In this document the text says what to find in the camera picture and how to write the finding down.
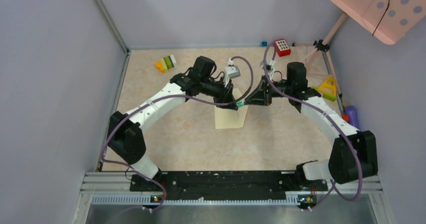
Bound yellow triangular toy block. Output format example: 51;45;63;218
319;76;337;96

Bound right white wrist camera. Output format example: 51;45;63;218
264;59;276;80

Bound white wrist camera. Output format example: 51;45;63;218
223;58;241;86
264;59;276;80

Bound aluminium frame rail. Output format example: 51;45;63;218
93;0;130;55

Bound stacked colourful toy bricks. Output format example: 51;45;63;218
155;54;177;73

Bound pink wooden tripod stand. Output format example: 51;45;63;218
292;13;348;104

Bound green toy brick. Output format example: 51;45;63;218
312;86;337;102

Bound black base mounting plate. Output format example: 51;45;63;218
130;171;328;201

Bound pink dotted board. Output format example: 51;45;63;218
330;0;425;45

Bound pale yellow envelope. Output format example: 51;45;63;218
215;105;249;130

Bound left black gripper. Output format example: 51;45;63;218
200;76;238;110

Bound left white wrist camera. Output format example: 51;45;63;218
223;58;241;86

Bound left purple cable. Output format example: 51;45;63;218
99;56;255;213

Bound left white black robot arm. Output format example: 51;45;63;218
108;56;241;190

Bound purple cable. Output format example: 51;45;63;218
99;56;255;213
263;43;363;211

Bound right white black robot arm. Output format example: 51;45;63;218
244;61;378;190

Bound white glue stick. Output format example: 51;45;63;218
236;100;245;109

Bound red toy block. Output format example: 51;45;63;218
274;39;291;57

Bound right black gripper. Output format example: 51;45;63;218
244;75;293;106

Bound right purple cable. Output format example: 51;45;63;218
263;43;363;211

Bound purple flashlight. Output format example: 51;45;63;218
342;105;360;129

